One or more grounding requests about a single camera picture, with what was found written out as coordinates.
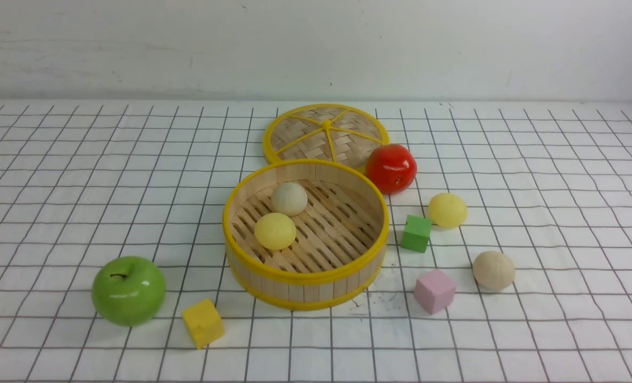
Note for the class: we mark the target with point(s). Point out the white bun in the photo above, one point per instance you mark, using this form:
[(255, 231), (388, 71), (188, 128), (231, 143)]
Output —
[(289, 198)]

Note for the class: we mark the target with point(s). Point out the yellow bun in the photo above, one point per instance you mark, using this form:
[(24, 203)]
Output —
[(275, 231), (447, 210)]

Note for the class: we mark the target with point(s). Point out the beige bun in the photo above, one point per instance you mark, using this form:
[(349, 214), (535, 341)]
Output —
[(493, 270)]

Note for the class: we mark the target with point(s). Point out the bamboo steamer tray yellow rim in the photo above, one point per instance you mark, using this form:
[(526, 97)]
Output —
[(341, 236)]

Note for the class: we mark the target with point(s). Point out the bamboo steamer lid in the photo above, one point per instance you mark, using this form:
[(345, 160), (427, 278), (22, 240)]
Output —
[(330, 132)]

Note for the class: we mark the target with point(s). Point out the red apple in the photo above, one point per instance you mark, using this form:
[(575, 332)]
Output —
[(391, 168)]

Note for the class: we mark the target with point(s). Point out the green foam cube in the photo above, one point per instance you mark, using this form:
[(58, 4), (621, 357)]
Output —
[(416, 233)]

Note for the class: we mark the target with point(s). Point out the pink foam cube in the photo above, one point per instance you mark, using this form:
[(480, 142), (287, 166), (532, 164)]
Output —
[(434, 291)]

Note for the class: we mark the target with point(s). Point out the yellow foam cube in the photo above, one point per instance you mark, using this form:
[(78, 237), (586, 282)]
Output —
[(203, 323)]

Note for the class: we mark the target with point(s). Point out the green apple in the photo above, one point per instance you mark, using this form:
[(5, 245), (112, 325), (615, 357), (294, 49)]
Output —
[(128, 291)]

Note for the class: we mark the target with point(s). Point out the white grid tablecloth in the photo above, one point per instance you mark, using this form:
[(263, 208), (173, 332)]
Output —
[(86, 182)]

